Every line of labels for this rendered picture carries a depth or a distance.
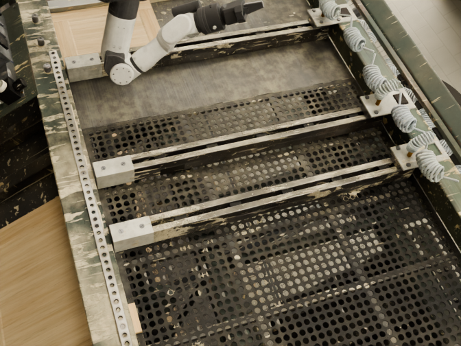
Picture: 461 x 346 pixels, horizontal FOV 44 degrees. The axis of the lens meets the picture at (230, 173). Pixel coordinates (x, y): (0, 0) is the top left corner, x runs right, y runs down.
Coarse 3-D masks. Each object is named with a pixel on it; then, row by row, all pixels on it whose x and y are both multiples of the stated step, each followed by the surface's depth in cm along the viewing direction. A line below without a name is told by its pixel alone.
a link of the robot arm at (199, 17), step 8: (176, 8) 186; (184, 8) 186; (192, 8) 185; (200, 8) 184; (192, 16) 184; (200, 16) 183; (200, 24) 183; (192, 32) 185; (200, 32) 188; (208, 32) 186
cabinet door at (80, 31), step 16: (64, 16) 232; (80, 16) 233; (96, 16) 234; (144, 16) 237; (64, 32) 227; (80, 32) 229; (96, 32) 230; (144, 32) 233; (64, 48) 222; (80, 48) 224; (96, 48) 225; (64, 64) 218
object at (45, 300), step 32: (32, 224) 214; (64, 224) 209; (0, 256) 215; (32, 256) 209; (64, 256) 203; (0, 288) 209; (32, 288) 203; (64, 288) 198; (0, 320) 203; (32, 320) 198; (64, 320) 193
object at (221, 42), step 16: (320, 16) 236; (352, 16) 239; (240, 32) 231; (256, 32) 233; (272, 32) 233; (288, 32) 234; (304, 32) 237; (320, 32) 240; (176, 48) 222; (192, 48) 223; (208, 48) 225; (224, 48) 229; (240, 48) 232; (256, 48) 235; (80, 64) 212; (96, 64) 212; (160, 64) 224; (176, 64) 227; (80, 80) 216
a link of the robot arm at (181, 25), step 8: (176, 16) 183; (184, 16) 182; (168, 24) 184; (176, 24) 183; (184, 24) 183; (192, 24) 184; (160, 32) 185; (168, 32) 184; (176, 32) 184; (184, 32) 183; (160, 40) 187; (168, 40) 184; (176, 40) 184; (168, 48) 187
